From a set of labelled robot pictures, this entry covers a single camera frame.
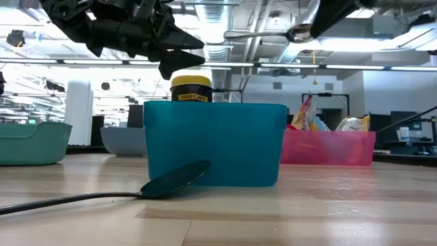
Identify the dark background monitors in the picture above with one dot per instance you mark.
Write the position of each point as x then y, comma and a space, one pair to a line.
403, 119

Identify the red plastic bin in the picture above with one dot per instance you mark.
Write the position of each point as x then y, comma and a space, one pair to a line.
327, 148

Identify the black square panel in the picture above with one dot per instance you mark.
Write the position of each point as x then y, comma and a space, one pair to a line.
135, 116

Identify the long ceiling light strip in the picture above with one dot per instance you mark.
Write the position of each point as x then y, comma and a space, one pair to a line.
290, 65

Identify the white pillar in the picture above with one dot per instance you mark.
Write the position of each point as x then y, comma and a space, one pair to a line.
80, 112

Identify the teal plastic bin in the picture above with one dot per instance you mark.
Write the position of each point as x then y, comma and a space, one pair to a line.
34, 143

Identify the blue-edged ramen packet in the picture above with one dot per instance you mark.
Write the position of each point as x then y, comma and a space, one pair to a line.
319, 125

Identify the yellow-lid seasoning jar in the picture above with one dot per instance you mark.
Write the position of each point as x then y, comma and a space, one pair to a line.
191, 89

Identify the white background bottle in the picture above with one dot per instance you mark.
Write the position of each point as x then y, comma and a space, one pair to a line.
404, 134

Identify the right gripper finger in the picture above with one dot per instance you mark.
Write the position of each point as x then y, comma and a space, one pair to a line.
331, 13

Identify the bright red ramen packet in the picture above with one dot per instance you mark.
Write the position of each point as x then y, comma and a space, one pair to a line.
291, 127

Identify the silver ceiling air duct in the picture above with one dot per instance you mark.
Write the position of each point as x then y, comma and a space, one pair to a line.
215, 20

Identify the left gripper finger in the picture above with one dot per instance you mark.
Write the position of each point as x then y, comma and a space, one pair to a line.
181, 40
177, 61

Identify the black ceiling dome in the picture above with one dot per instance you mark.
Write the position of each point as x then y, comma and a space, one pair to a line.
15, 37

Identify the silver metal spoon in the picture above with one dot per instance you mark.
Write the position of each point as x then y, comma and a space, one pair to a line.
300, 33

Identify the blue rectangular plastic bin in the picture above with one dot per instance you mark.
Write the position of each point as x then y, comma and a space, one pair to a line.
215, 143

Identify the black spoon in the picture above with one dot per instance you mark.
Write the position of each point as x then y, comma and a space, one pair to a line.
174, 179

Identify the yellow ramen packet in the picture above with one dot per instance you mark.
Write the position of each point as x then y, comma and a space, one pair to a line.
353, 124

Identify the black tall box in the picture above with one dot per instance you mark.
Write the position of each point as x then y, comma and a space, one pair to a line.
97, 128

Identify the green exit sign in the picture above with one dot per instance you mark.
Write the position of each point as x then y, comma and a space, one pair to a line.
32, 121

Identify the blue round bowl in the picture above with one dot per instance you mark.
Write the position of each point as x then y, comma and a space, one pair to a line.
121, 141

